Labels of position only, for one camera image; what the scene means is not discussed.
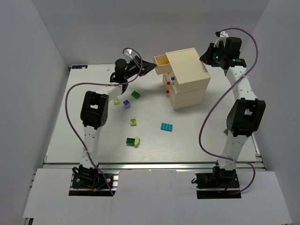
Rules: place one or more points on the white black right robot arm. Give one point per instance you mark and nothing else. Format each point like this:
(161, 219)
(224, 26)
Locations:
(246, 114)

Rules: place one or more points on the dark green lego front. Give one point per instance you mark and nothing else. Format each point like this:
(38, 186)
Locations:
(130, 141)

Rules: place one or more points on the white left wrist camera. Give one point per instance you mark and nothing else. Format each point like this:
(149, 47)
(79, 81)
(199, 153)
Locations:
(127, 53)

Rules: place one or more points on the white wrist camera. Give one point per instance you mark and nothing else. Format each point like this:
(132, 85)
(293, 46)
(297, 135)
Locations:
(221, 36)
(127, 53)

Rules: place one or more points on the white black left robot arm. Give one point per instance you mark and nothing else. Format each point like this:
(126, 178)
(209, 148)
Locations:
(94, 110)

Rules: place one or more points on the cream drawer yellow knob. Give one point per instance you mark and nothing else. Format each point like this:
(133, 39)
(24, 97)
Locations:
(162, 64)

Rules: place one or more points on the cream plastic drawer cabinet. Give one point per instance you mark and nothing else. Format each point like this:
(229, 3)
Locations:
(192, 76)

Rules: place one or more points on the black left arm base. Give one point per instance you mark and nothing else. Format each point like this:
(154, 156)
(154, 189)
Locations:
(90, 182)

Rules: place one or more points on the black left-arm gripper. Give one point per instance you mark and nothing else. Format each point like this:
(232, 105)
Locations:
(138, 66)

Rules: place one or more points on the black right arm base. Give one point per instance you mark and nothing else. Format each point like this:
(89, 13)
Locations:
(218, 184)

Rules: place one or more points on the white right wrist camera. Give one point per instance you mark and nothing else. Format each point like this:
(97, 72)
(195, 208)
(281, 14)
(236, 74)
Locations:
(221, 36)

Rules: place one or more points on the lime green small lego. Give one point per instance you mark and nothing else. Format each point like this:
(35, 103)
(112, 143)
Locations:
(116, 101)

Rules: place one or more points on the black table label left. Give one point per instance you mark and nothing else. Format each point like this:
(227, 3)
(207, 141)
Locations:
(79, 67)

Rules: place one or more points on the lime green lego centre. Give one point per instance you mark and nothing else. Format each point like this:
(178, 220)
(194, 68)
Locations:
(133, 122)

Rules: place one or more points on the dark green sloped lego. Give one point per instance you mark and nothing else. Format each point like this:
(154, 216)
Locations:
(135, 94)

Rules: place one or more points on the green flat lego right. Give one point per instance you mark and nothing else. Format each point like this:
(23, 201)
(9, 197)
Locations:
(227, 131)

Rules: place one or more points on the lime green lego front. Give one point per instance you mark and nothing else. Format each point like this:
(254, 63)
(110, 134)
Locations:
(137, 141)

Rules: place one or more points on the cyan lego brick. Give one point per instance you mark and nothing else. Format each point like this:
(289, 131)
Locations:
(166, 127)

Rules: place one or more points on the purple square lego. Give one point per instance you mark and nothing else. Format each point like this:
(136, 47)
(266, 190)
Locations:
(126, 104)

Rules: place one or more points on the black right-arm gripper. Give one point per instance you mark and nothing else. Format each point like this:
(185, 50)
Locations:
(208, 54)

